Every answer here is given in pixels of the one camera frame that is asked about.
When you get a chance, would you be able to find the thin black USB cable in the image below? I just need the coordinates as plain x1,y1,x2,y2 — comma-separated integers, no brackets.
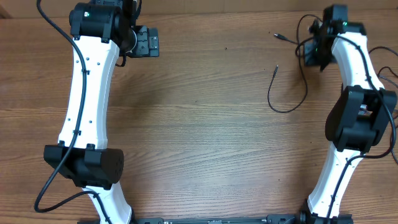
267,14,323,114

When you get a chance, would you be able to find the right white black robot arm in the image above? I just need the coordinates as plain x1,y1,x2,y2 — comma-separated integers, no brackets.
301,4,397,223

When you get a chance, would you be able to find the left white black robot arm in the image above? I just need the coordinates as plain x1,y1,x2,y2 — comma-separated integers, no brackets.
44,0,159,223

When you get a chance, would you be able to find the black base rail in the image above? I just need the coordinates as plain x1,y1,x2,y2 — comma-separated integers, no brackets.
77,202,354,224

